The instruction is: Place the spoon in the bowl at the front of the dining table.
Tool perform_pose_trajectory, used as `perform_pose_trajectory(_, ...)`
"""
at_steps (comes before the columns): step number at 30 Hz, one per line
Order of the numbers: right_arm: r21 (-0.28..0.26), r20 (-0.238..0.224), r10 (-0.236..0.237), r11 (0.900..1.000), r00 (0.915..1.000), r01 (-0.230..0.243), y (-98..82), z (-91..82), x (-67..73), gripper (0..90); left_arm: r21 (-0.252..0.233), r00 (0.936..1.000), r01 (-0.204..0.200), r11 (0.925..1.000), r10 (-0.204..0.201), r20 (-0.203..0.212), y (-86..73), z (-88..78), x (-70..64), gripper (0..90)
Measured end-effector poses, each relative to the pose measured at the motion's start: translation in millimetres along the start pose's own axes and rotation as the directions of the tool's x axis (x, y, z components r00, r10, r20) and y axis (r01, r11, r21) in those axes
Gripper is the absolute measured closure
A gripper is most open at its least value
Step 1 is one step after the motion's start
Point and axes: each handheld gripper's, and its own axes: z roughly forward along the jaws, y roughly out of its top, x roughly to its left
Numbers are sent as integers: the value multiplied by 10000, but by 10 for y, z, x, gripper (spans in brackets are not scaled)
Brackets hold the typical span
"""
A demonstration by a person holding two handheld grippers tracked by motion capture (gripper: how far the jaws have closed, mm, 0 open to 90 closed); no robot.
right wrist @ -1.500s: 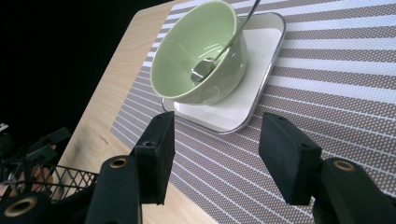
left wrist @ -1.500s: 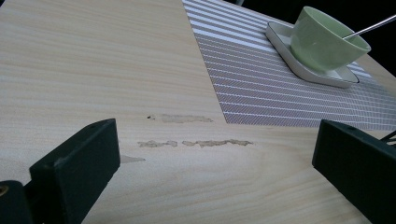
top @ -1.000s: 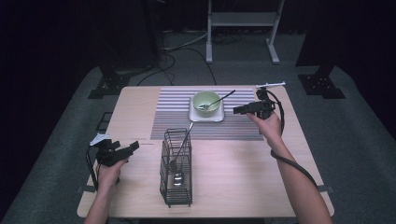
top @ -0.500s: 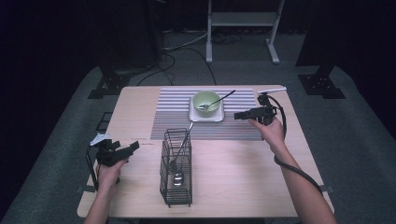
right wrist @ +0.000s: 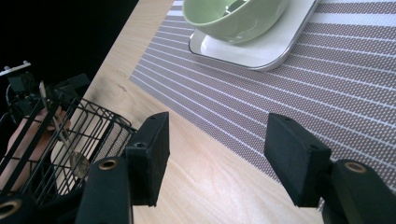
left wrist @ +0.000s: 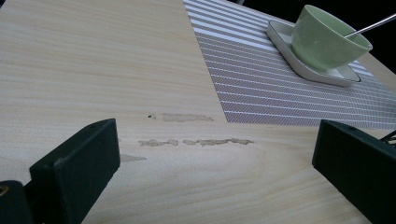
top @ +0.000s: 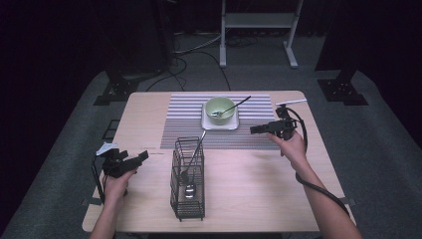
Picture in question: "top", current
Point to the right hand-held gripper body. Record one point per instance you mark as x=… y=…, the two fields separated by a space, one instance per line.
x=283 y=127

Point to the black stand base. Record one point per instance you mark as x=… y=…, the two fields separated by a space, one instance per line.
x=341 y=89
x=116 y=89

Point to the white square plate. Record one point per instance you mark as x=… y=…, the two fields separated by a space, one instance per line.
x=207 y=125

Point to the person's right hand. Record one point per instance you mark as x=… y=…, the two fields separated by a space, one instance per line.
x=293 y=149

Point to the white metal stand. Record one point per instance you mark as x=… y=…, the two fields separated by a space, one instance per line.
x=258 y=20

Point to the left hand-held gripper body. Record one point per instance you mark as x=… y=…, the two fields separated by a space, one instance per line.
x=114 y=167

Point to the grey striped placemat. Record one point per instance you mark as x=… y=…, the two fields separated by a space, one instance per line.
x=185 y=132

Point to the green bowl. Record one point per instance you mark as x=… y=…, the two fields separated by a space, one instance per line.
x=229 y=114

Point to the black tape strip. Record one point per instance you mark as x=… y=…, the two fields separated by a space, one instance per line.
x=347 y=200

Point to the person's left hand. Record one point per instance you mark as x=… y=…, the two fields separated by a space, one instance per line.
x=116 y=189

